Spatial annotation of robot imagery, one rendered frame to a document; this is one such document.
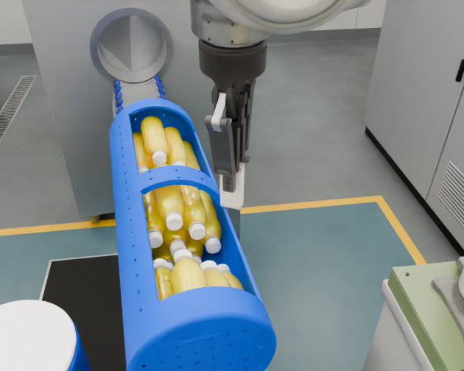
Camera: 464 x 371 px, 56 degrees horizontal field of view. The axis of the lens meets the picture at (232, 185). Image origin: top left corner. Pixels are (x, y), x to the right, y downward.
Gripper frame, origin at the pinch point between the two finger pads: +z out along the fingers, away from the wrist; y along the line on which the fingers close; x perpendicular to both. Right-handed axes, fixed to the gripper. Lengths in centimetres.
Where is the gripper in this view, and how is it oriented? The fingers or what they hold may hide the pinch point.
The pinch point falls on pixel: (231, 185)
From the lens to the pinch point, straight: 59.9
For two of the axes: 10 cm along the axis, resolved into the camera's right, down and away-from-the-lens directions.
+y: -3.0, 5.8, -7.6
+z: -0.1, 8.0, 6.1
